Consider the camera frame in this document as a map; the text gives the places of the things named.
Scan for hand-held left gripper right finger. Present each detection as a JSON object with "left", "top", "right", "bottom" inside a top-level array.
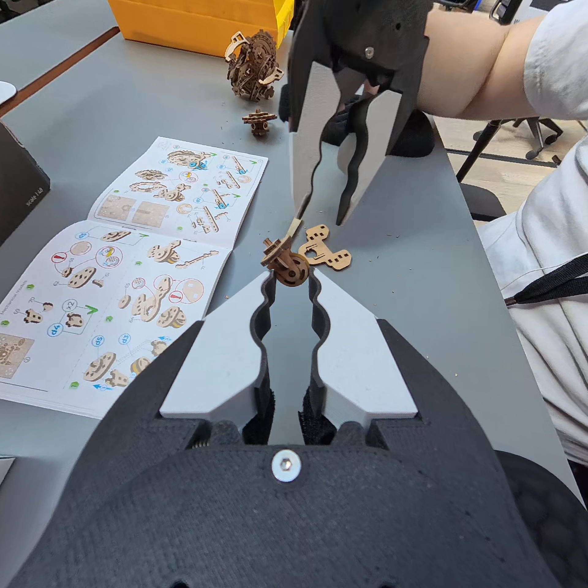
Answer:
[{"left": 308, "top": 268, "right": 420, "bottom": 432}]

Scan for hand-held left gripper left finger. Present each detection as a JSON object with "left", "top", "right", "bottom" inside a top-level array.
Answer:
[{"left": 159, "top": 270, "right": 277, "bottom": 432}]

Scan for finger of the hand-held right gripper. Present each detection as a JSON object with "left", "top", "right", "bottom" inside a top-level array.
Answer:
[
  {"left": 335, "top": 88, "right": 402, "bottom": 227},
  {"left": 291, "top": 60, "right": 342, "bottom": 222}
]

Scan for wooden model plate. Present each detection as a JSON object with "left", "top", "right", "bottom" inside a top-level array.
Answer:
[{"left": 299, "top": 224, "right": 352, "bottom": 272}]

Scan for small wooden wheel assembly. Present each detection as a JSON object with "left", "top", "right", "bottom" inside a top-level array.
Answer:
[{"left": 260, "top": 236, "right": 309, "bottom": 288}]

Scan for person's right forearm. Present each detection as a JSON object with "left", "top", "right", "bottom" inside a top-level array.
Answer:
[{"left": 416, "top": 8, "right": 547, "bottom": 121}]

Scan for large wooden gear model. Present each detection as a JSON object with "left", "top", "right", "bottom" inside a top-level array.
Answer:
[{"left": 224, "top": 30, "right": 279, "bottom": 101}]

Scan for small wooden gear part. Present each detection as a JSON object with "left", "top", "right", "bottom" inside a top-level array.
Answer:
[{"left": 242, "top": 109, "right": 278, "bottom": 138}]

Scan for black chair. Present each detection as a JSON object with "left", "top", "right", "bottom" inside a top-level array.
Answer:
[{"left": 455, "top": 120, "right": 507, "bottom": 222}]

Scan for open instruction booklet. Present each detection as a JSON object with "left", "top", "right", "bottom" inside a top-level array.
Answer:
[{"left": 0, "top": 136, "right": 269, "bottom": 420}]

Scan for black office chair base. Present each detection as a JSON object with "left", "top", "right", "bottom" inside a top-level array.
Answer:
[{"left": 512, "top": 117, "right": 565, "bottom": 161}]

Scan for yellow plastic bin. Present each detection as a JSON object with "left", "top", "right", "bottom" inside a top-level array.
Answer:
[{"left": 107, "top": 0, "right": 295, "bottom": 58}]

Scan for person in white shirt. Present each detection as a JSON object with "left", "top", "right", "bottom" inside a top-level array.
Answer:
[{"left": 478, "top": 0, "right": 588, "bottom": 465}]

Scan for black product box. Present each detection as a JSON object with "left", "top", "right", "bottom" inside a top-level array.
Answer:
[{"left": 0, "top": 120, "right": 51, "bottom": 246}]

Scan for black strap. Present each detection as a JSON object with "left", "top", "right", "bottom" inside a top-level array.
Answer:
[{"left": 504, "top": 264, "right": 588, "bottom": 307}]

